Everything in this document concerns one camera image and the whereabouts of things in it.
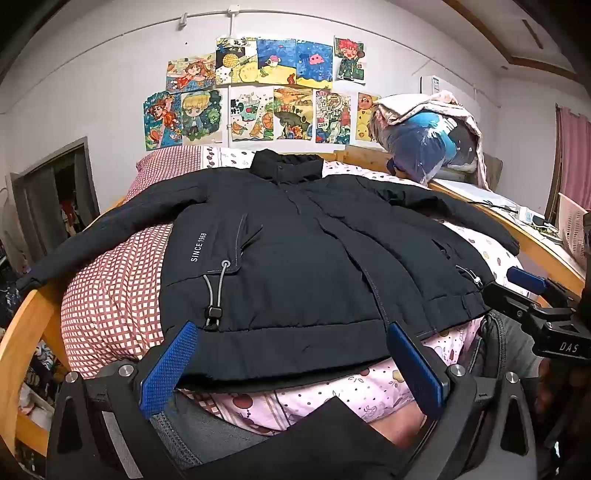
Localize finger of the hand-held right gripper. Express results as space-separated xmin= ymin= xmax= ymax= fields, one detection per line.
xmin=506 ymin=266 xmax=580 ymax=305
xmin=481 ymin=282 xmax=552 ymax=334

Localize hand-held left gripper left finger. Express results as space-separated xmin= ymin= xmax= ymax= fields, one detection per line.
xmin=46 ymin=320 xmax=199 ymax=468

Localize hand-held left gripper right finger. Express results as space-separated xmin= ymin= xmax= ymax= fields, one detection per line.
xmin=387 ymin=322 xmax=539 ymax=463

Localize dark navy padded jacket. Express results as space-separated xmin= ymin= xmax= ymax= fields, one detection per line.
xmin=16 ymin=148 xmax=520 ymax=384

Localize person's bare skin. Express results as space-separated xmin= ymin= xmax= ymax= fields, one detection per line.
xmin=369 ymin=406 xmax=428 ymax=449

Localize pink printed quilt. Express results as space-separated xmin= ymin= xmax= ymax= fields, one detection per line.
xmin=178 ymin=145 xmax=525 ymax=437

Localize grey jeans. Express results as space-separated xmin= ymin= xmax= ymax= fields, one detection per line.
xmin=150 ymin=309 xmax=546 ymax=470

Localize white plastic basket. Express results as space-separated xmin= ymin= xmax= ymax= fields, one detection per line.
xmin=556 ymin=193 xmax=591 ymax=269

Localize red checked quilt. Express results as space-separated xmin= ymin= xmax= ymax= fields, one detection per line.
xmin=60 ymin=147 xmax=219 ymax=376

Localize light blue desk mat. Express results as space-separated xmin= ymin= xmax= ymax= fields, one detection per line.
xmin=433 ymin=178 xmax=523 ymax=209

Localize pink curtain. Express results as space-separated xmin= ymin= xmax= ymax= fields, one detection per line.
xmin=546 ymin=104 xmax=591 ymax=223

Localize pile of bagged bedding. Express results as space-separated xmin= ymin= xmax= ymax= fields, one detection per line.
xmin=369 ymin=90 xmax=504 ymax=191

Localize grey wardrobe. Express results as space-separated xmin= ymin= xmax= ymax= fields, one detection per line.
xmin=4 ymin=136 xmax=101 ymax=274

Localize white air conditioner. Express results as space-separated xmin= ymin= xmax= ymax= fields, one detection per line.
xmin=419 ymin=75 xmax=463 ymax=100

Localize wooden bed frame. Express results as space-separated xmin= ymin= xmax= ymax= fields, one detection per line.
xmin=0 ymin=145 xmax=587 ymax=459

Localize group of cartoon wall drawings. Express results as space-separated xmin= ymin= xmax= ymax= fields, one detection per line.
xmin=143 ymin=36 xmax=382 ymax=152

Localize white wall cable conduit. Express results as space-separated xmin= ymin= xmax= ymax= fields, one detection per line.
xmin=0 ymin=4 xmax=505 ymax=116

